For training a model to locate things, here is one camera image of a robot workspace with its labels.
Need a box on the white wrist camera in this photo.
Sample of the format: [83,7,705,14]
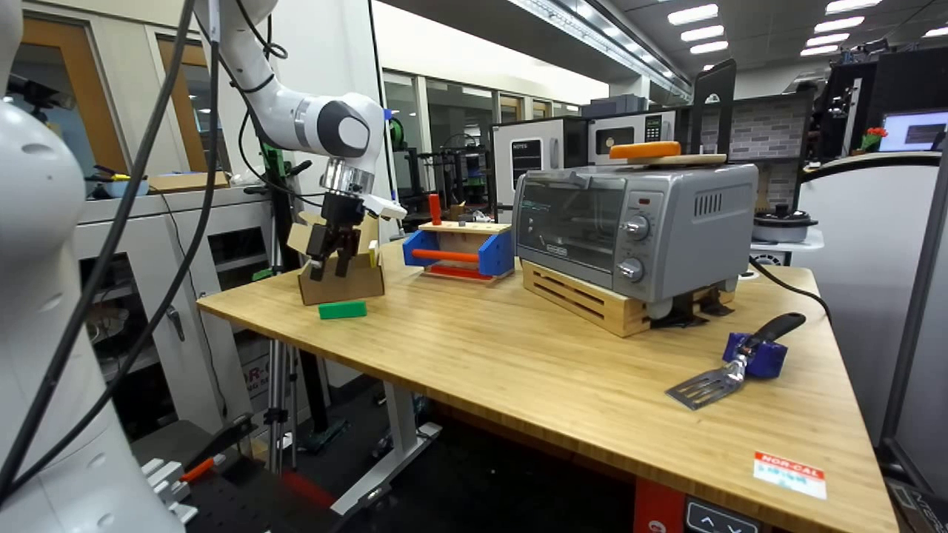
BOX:
[361,195,407,219]

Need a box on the open cardboard box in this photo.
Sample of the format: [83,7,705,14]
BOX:
[286,210,384,306]

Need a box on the wooden slatted crate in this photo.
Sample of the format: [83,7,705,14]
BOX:
[521,261,733,337]

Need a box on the blue handled scraper tool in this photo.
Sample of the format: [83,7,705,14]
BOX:
[670,312,804,410]

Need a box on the blue orange wooden toy bench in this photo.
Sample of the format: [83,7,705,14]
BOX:
[401,192,516,284]

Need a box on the red white warning sticker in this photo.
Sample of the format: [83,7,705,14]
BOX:
[753,452,827,501]

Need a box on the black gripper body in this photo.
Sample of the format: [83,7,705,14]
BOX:
[314,192,364,258]

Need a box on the silver toaster oven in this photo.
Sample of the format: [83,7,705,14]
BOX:
[511,162,757,306]

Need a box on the orange item on oven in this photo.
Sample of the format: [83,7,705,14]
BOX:
[607,143,681,162]

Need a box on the green block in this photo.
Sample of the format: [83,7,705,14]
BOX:
[317,300,366,321]

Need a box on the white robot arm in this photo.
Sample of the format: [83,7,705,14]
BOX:
[0,0,382,533]

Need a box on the black bookend stand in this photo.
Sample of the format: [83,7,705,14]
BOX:
[686,60,736,153]

